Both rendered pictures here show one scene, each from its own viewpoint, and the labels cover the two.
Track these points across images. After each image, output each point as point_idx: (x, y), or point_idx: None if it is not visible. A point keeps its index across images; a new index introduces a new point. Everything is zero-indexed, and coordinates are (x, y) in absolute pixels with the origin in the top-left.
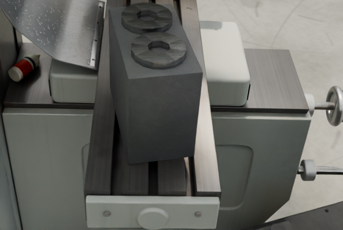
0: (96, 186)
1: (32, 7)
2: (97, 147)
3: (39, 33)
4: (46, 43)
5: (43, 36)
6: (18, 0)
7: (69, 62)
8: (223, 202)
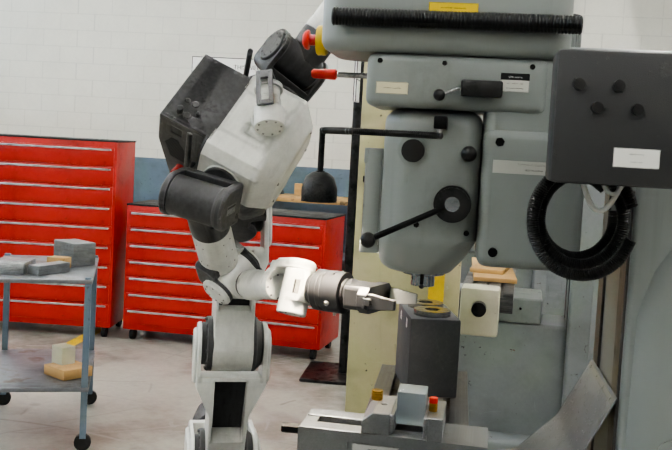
0: (459, 371)
1: (554, 438)
2: (461, 380)
3: (538, 437)
4: (529, 441)
5: (534, 440)
6: (566, 420)
7: (502, 449)
8: None
